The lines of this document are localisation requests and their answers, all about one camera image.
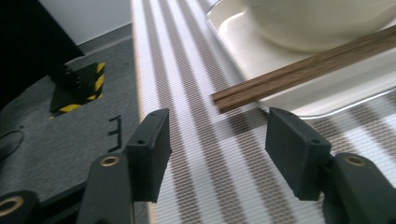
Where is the brown wooden chopstick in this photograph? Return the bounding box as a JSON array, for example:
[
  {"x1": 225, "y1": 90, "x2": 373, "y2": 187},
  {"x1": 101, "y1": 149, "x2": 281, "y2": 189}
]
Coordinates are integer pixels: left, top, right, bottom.
[{"x1": 212, "y1": 25, "x2": 396, "y2": 115}]

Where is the black stand with striped base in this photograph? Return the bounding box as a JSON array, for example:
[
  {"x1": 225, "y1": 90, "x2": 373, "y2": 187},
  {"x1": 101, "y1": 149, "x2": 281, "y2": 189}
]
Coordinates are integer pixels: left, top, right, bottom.
[{"x1": 49, "y1": 61, "x2": 106, "y2": 120}]

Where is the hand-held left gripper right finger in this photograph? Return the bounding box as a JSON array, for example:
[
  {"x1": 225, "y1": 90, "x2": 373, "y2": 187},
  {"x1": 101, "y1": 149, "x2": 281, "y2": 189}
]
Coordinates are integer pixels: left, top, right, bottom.
[{"x1": 264, "y1": 106, "x2": 332, "y2": 202}]

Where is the white square plate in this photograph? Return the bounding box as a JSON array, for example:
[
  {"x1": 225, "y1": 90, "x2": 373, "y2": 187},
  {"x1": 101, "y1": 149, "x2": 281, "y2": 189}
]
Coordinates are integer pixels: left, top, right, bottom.
[{"x1": 205, "y1": 0, "x2": 396, "y2": 120}]

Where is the striped woven placemat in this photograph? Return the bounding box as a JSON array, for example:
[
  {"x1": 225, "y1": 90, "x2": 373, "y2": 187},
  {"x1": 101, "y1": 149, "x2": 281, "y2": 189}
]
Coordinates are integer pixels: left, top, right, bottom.
[{"x1": 130, "y1": 0, "x2": 396, "y2": 224}]

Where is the thin black floor cable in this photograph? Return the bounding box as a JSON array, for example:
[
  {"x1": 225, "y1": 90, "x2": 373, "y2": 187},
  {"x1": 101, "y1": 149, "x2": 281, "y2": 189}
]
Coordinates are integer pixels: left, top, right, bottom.
[{"x1": 0, "y1": 130, "x2": 25, "y2": 161}]

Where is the cream ceramic cup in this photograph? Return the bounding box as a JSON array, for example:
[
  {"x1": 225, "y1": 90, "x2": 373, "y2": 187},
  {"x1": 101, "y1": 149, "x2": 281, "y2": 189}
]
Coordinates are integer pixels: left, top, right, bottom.
[{"x1": 242, "y1": 0, "x2": 396, "y2": 52}]

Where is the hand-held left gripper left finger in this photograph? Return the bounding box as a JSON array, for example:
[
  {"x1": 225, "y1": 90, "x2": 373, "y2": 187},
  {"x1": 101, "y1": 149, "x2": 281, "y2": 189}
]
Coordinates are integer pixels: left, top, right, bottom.
[{"x1": 122, "y1": 107, "x2": 173, "y2": 203}]

